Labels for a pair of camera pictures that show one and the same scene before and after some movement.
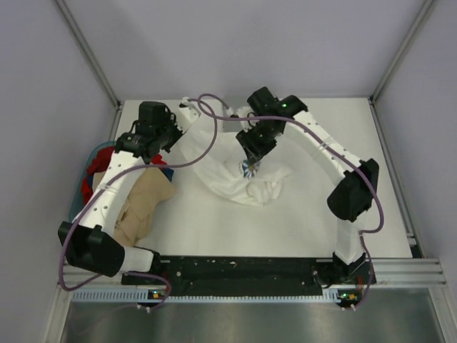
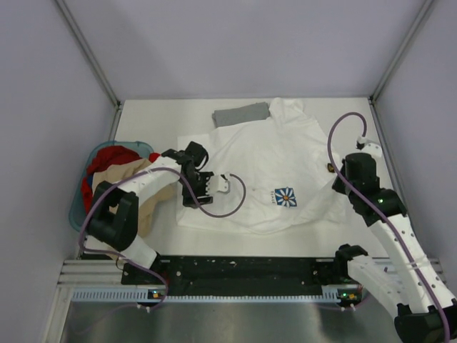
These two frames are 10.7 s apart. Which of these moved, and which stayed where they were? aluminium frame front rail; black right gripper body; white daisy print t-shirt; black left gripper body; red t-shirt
Moved: black left gripper body; white daisy print t-shirt; black right gripper body
Stayed: aluminium frame front rail; red t-shirt
